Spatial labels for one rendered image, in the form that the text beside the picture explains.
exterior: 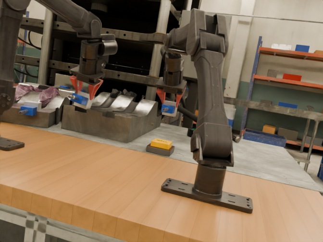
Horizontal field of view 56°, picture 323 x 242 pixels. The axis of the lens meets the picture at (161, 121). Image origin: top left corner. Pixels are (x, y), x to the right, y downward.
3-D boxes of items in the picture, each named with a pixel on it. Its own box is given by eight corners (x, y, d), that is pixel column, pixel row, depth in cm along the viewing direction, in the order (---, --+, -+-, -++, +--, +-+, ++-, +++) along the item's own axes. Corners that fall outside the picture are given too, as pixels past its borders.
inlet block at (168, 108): (169, 118, 105) (172, 103, 104) (155, 115, 106) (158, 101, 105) (176, 116, 118) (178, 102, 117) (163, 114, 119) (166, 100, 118)
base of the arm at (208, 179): (172, 150, 72) (165, 156, 65) (258, 169, 68) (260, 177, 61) (167, 181, 73) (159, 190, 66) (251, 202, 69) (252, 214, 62)
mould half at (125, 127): (127, 142, 105) (132, 104, 104) (60, 128, 111) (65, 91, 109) (159, 126, 154) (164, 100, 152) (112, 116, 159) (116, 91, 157)
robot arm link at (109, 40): (104, 53, 111) (102, 19, 107) (119, 55, 106) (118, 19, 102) (77, 56, 103) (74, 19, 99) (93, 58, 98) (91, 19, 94)
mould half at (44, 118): (47, 127, 108) (51, 97, 106) (-28, 116, 106) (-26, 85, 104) (77, 111, 157) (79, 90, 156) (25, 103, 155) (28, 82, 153)
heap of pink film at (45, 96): (49, 107, 118) (52, 87, 117) (3, 100, 117) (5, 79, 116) (66, 101, 144) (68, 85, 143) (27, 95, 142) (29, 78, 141)
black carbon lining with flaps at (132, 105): (120, 118, 112) (124, 93, 110) (80, 111, 115) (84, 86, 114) (145, 112, 145) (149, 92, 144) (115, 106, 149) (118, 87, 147)
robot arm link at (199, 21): (165, 30, 103) (200, 2, 73) (189, 36, 105) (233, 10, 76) (160, 66, 103) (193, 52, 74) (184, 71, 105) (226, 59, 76)
